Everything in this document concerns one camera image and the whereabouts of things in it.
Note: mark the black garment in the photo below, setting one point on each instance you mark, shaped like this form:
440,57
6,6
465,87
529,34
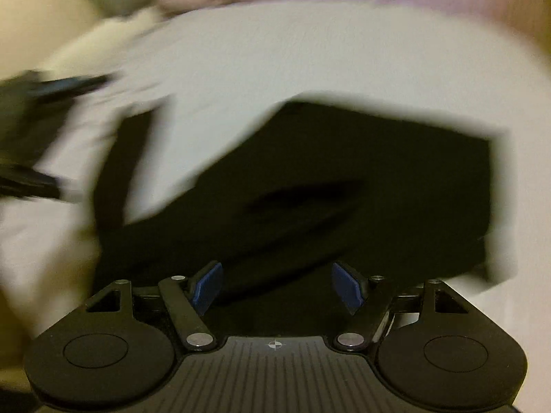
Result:
314,185

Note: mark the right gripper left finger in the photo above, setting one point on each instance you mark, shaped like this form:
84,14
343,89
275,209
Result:
187,301

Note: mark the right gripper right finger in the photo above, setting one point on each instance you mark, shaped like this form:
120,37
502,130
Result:
367,300

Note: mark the white bolster pillow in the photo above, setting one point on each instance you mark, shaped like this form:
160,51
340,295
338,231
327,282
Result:
91,52

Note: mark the striped white bedspread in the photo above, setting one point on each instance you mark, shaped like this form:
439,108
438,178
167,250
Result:
224,71

